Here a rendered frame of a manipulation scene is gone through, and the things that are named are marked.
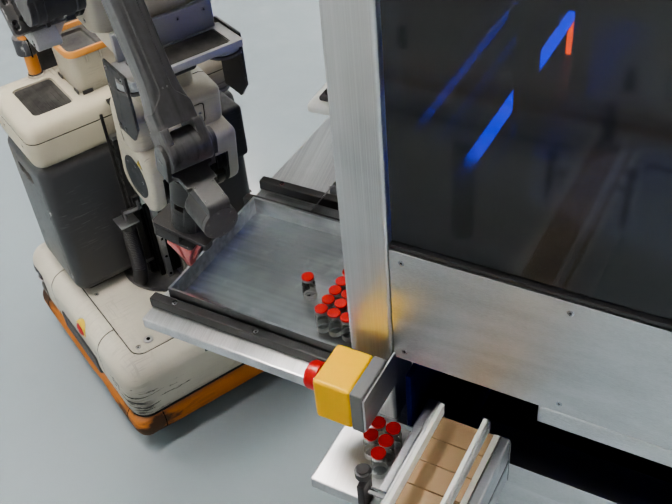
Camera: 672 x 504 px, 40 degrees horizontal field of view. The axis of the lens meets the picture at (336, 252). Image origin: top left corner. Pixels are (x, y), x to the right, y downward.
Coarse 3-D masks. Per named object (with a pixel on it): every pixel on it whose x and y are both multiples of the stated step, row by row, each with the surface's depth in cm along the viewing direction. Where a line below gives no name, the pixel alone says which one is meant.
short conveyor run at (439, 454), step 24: (432, 432) 120; (456, 432) 123; (480, 432) 117; (408, 456) 116; (432, 456) 120; (456, 456) 120; (480, 456) 120; (504, 456) 120; (360, 480) 111; (384, 480) 117; (408, 480) 118; (432, 480) 117; (456, 480) 112; (480, 480) 116; (504, 480) 125
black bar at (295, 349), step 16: (160, 304) 151; (176, 304) 149; (192, 320) 149; (208, 320) 147; (224, 320) 146; (240, 336) 145; (256, 336) 143; (272, 336) 142; (288, 352) 141; (304, 352) 139; (320, 352) 139
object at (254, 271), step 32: (256, 224) 166; (288, 224) 165; (320, 224) 162; (224, 256) 160; (256, 256) 159; (288, 256) 159; (320, 256) 158; (192, 288) 155; (224, 288) 154; (256, 288) 153; (288, 288) 153; (320, 288) 152; (256, 320) 144; (288, 320) 147
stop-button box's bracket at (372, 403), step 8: (392, 360) 121; (384, 368) 119; (392, 368) 122; (384, 376) 120; (392, 376) 123; (376, 384) 118; (384, 384) 121; (392, 384) 124; (368, 392) 117; (376, 392) 119; (384, 392) 122; (368, 400) 117; (376, 400) 120; (384, 400) 122; (368, 408) 118; (376, 408) 120; (368, 416) 118; (368, 424) 119
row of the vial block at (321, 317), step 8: (344, 272) 148; (336, 280) 147; (344, 280) 147; (336, 288) 145; (344, 288) 147; (328, 296) 144; (336, 296) 145; (320, 304) 143; (328, 304) 143; (320, 312) 142; (320, 320) 143; (320, 328) 144; (328, 328) 144
